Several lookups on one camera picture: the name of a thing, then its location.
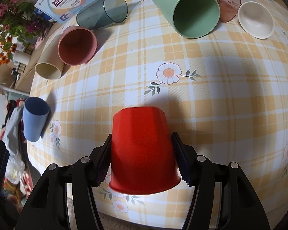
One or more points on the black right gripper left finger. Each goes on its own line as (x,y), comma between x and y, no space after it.
(46,207)

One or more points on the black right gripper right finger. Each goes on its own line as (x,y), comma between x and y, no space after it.
(239,206)

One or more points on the red plastic cup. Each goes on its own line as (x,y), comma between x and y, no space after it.
(142,156)

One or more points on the blue plastic cup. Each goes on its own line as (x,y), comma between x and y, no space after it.
(35,114)

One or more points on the beige plastic cup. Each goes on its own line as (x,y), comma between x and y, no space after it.
(49,65)

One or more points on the pink plastic cup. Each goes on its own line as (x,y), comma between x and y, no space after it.
(77,45)

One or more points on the grey translucent cup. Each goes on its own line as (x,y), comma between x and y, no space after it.
(102,14)

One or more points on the green plastic cup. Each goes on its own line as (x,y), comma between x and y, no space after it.
(191,19)

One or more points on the yellow plaid tablecloth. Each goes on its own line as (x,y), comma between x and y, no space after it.
(225,94)

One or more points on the artificial flower bouquet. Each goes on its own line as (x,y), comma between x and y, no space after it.
(18,21)

